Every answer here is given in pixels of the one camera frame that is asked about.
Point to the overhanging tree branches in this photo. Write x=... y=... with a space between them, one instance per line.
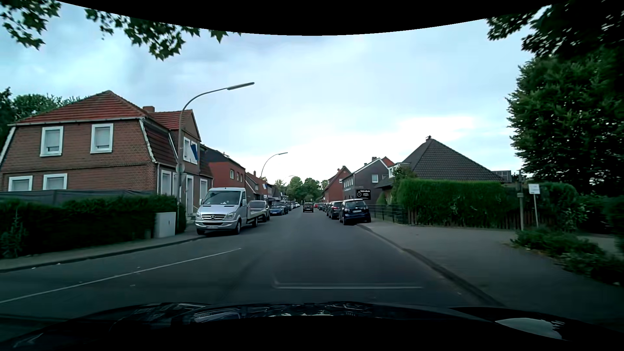
x=122 y=27

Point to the row of brick houses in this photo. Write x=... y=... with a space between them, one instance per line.
x=234 y=175

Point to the house with dark tiled roof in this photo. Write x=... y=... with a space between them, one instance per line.
x=438 y=163

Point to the dark green hedge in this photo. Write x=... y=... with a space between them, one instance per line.
x=83 y=219

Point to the dark blue parked car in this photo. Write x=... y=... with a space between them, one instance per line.
x=354 y=211

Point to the row of parked cars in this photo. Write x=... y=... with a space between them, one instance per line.
x=331 y=208
x=273 y=208

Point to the red brick house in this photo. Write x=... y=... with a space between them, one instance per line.
x=335 y=185
x=97 y=151

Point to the low green bushes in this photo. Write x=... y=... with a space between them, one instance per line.
x=570 y=251

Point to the trees behind house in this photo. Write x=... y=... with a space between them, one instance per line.
x=24 y=109

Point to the tall green hedge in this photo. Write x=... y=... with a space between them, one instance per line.
x=453 y=202

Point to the grey post with sign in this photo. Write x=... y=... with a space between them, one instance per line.
x=520 y=204

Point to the dark metal fence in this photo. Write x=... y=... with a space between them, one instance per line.
x=387 y=213

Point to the curved grey lamp post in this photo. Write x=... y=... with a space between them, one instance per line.
x=268 y=163
x=181 y=141

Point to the black billboard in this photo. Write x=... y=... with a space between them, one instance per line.
x=362 y=194

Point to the large dark green tree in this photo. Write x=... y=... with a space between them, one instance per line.
x=570 y=107

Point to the car's own bonnet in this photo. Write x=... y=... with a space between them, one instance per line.
x=312 y=326

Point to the white sign on post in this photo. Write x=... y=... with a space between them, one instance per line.
x=535 y=195

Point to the white flatbed van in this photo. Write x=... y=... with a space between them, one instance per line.
x=222 y=210

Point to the dark brick house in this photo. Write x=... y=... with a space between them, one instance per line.
x=365 y=179

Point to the grey asphalt road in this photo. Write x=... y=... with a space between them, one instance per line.
x=302 y=253

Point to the group of distant trees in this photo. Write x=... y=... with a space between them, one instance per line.
x=304 y=189

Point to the road markings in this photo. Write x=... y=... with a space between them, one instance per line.
x=141 y=270

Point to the grey paved pavement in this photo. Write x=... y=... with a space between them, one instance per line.
x=97 y=251
x=512 y=273

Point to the grey street cabinet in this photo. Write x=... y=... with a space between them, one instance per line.
x=165 y=224

